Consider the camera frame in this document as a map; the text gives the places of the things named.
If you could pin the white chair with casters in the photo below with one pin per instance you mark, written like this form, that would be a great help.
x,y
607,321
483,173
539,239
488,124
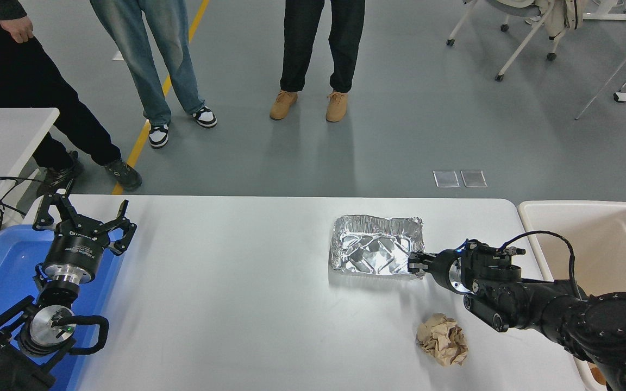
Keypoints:
x,y
514,5

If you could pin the clear floor plate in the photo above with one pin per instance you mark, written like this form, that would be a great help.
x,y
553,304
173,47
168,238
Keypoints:
x,y
446,179
474,178

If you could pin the large pale bin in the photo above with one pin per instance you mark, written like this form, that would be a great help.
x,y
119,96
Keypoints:
x,y
617,239

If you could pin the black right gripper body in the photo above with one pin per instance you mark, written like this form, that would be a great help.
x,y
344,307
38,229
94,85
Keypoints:
x,y
442,269

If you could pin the crumpled tan paper ball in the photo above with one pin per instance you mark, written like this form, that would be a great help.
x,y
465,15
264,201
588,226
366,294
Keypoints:
x,y
442,339

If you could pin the person's hand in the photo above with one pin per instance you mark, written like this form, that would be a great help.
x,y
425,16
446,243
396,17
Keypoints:
x,y
19,28

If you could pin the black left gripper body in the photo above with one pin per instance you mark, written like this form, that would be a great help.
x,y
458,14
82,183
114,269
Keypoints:
x,y
72,250

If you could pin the pale cloth on chair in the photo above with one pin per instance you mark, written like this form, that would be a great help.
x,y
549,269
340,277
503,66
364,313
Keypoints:
x,y
563,16

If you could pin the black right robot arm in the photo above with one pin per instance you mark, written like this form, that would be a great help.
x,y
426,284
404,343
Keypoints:
x,y
563,309

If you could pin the silver foil tray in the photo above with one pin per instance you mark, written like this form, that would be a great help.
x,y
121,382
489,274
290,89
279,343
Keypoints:
x,y
373,247

